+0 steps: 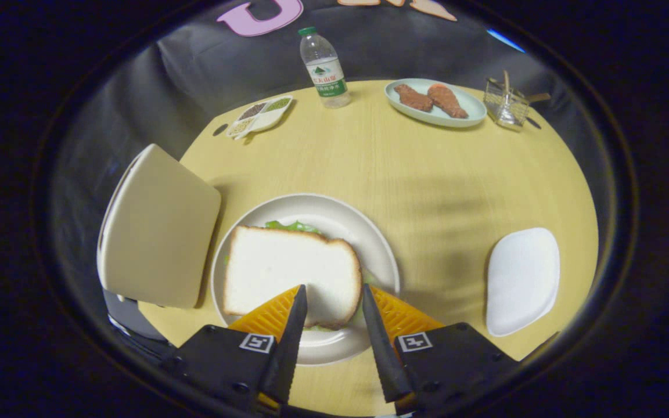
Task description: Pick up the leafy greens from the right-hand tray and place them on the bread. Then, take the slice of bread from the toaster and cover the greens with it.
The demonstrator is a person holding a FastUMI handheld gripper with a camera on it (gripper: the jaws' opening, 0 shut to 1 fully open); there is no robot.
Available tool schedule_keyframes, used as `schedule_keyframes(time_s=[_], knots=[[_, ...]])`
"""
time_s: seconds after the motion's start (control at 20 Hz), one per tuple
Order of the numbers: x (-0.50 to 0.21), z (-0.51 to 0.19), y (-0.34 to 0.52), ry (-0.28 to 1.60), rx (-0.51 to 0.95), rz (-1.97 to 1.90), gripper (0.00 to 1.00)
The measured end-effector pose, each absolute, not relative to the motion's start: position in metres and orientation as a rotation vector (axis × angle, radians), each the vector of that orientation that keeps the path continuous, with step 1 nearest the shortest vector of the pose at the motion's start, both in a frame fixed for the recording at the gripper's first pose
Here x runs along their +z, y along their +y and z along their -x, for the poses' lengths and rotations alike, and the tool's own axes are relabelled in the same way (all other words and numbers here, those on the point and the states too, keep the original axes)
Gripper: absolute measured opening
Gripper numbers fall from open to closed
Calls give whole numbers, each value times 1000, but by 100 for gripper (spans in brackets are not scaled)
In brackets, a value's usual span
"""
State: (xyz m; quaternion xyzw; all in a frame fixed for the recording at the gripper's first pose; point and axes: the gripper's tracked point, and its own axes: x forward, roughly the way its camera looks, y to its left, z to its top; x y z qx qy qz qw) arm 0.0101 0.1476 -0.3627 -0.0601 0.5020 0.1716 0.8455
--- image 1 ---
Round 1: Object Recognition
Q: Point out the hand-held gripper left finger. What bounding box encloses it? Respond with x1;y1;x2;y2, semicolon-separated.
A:
163;284;308;414

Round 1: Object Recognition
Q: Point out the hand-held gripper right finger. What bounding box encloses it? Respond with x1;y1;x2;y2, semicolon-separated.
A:
362;283;518;416

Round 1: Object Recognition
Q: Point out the white bread slice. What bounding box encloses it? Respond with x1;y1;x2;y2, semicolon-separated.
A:
223;226;363;331

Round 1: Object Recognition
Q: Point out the green lettuce leaf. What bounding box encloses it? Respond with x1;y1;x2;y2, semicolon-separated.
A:
224;220;377;333

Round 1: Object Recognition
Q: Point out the round cream plate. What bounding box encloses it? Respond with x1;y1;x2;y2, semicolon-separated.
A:
211;193;401;366

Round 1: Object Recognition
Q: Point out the white square plate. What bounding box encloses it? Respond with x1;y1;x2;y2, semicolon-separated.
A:
485;227;560;338

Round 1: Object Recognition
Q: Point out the cream toaster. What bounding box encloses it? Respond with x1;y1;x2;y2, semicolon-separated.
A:
96;143;222;309

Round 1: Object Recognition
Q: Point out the white divided bean tray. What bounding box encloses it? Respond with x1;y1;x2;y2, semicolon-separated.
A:
226;95;294;141

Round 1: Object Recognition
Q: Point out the pale green oval plate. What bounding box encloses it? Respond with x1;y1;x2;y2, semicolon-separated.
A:
384;78;487;128

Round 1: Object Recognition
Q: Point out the brown meat patty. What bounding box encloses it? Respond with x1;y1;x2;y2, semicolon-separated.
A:
394;84;434;113
427;84;469;120

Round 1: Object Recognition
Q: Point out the clear plastic water bottle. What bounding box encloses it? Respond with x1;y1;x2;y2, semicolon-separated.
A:
298;27;352;110

